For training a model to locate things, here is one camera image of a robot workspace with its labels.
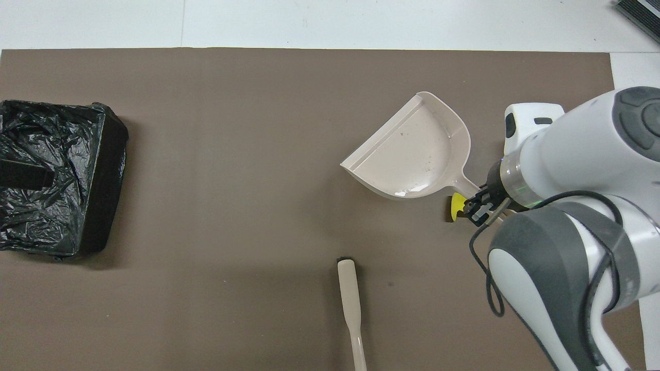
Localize black ribbed device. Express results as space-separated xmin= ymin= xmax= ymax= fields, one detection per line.
xmin=614 ymin=0 xmax=660 ymax=32

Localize yellow notched sponge piece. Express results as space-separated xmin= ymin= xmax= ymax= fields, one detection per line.
xmin=450 ymin=192 xmax=470 ymax=223

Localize beige hand brush black bristles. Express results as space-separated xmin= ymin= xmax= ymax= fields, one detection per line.
xmin=336 ymin=256 xmax=368 ymax=371

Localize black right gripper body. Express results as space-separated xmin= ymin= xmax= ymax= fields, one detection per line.
xmin=484 ymin=159 xmax=517 ymax=213

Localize black bag-lined bin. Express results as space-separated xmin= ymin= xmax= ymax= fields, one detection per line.
xmin=0 ymin=99 xmax=129 ymax=258

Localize beige plastic dustpan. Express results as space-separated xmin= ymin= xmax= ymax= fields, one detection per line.
xmin=340 ymin=91 xmax=483 ymax=203

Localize brown table mat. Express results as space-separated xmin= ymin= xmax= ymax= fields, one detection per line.
xmin=0 ymin=48 xmax=648 ymax=371

